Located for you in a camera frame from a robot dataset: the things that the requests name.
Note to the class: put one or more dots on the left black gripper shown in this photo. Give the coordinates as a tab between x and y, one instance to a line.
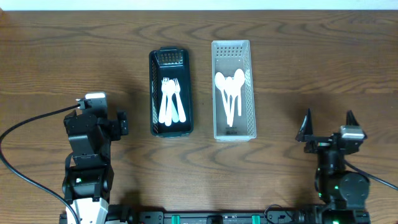
119	125

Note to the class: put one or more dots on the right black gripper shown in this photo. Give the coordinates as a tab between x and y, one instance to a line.
321	146

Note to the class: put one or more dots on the white wooden fork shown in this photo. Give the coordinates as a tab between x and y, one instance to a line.
180	109
162	111

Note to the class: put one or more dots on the white wooden spoon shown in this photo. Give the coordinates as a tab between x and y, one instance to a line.
170	91

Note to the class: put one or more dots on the black perforated plastic basket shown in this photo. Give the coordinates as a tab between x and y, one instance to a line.
170	62

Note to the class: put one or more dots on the white plastic spoon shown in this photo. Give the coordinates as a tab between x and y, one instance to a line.
229	99
220	84
233	99
239	80

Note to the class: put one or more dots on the mint green fork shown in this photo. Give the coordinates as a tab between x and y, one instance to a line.
175	116

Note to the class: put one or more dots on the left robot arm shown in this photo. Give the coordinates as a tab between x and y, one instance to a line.
88	171

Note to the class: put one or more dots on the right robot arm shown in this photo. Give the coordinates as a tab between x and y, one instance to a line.
343	192

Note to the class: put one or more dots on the clear perforated plastic basket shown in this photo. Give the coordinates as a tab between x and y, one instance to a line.
228	56

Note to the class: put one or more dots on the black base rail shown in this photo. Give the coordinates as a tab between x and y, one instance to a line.
273	214

